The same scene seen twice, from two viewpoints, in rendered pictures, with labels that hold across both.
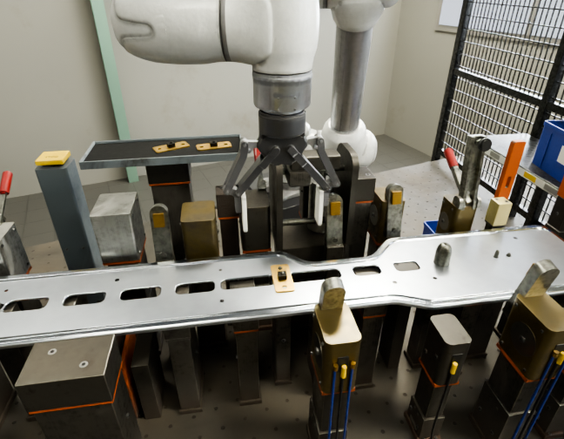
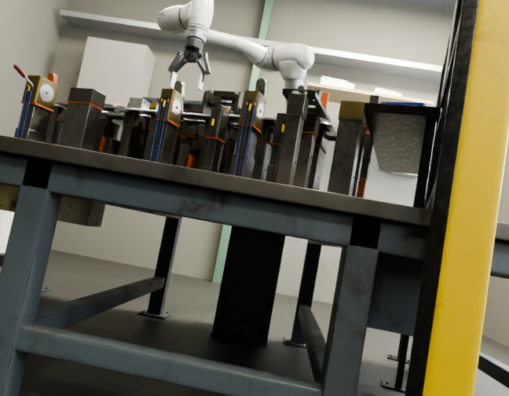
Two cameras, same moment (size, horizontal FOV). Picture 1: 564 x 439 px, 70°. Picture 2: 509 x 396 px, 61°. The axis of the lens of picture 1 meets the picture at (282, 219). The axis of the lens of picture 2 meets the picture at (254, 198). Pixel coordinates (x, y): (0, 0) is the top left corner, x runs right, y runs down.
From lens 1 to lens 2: 1.71 m
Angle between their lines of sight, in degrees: 45
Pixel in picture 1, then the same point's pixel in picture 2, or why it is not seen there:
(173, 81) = not seen: hidden behind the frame
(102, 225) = (132, 101)
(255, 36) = (186, 12)
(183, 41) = (169, 16)
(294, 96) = (194, 30)
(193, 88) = not seen: hidden behind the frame
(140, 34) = (161, 16)
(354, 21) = (286, 72)
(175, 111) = not seen: hidden behind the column
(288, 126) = (191, 41)
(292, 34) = (195, 10)
